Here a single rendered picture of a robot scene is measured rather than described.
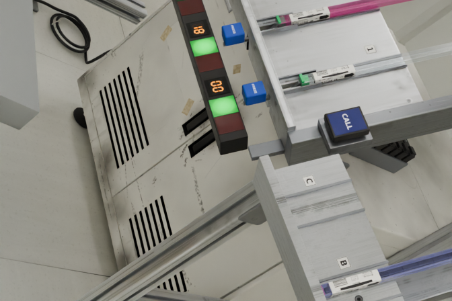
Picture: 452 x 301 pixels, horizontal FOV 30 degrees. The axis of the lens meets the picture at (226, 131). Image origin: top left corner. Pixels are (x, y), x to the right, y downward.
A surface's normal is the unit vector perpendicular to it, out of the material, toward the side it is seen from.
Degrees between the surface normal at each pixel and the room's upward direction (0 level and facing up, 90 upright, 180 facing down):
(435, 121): 90
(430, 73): 90
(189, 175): 90
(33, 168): 0
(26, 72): 0
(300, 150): 90
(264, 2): 48
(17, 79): 0
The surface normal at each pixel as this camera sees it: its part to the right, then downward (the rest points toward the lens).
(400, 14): -0.65, -0.26
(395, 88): 0.00, -0.54
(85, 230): 0.72, -0.52
